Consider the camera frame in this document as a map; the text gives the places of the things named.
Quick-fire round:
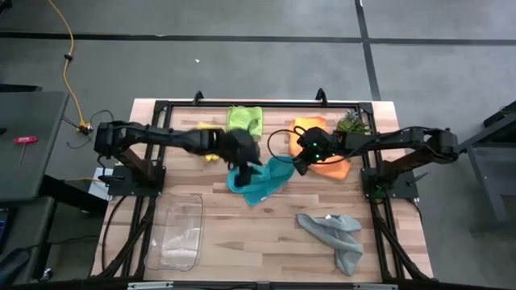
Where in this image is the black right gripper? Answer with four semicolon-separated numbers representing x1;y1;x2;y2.
292;139;348;176

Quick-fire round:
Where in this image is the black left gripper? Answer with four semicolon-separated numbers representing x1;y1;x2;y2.
217;128;263;189

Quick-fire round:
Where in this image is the teal microfiber towel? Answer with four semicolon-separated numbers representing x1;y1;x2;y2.
225;155;297;207

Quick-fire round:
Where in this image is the orange microfiber towel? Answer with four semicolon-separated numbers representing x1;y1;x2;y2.
288;116;352;181

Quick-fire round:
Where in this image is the yellow microfiber towel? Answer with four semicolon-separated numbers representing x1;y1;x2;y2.
196;121;227;163

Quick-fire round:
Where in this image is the green microfiber towel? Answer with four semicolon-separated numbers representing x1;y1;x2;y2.
226;105;264;142

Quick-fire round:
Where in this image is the grey microfiber towel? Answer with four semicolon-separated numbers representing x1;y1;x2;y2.
297;213;364;277

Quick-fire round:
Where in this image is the potted succulent plant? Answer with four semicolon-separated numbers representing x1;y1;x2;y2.
336;109;370;136

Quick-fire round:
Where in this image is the clear plastic bin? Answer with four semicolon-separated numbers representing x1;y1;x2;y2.
144;192;205;271

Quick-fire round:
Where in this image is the white paper sheet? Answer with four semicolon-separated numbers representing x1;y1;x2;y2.
88;167;114;201

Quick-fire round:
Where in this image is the black metal stand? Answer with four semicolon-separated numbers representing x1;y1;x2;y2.
445;100;516;234

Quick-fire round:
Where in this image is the grey side desk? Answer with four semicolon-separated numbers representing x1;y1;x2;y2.
0;90;70;202

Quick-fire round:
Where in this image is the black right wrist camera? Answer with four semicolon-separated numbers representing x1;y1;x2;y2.
306;126;338;151

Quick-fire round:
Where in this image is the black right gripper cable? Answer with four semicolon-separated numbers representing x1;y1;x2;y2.
267;125;311;166

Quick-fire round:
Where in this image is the black aluminium table frame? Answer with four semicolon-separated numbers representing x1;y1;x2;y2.
96;89;435;283

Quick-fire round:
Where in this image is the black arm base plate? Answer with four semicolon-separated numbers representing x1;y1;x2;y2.
361;167;420;199
107;164;166;197

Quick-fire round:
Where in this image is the thin black floor cable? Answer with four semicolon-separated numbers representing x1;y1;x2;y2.
62;109;116;150

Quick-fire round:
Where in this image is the yellow extension cable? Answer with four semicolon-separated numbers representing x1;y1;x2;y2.
47;0;93;136

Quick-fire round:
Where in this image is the red-handled hex key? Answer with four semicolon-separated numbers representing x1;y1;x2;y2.
13;135;40;168

